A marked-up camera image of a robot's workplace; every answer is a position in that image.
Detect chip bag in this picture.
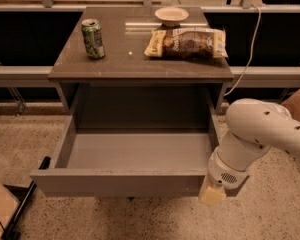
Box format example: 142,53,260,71
144,27,227,58

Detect green soda can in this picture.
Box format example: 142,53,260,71
81,18,105,59

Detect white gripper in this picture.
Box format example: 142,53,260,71
198,147,250,206

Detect grey drawer cabinet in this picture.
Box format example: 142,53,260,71
48,7,233,107

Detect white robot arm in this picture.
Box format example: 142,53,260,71
198,99,300,206

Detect beige paper bowl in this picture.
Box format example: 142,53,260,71
155,7,189,27

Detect white cable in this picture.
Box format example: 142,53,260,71
223,4,263,97

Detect black rolling stand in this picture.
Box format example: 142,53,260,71
1,156,52,240

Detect grey top drawer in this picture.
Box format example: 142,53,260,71
30,85,221,197

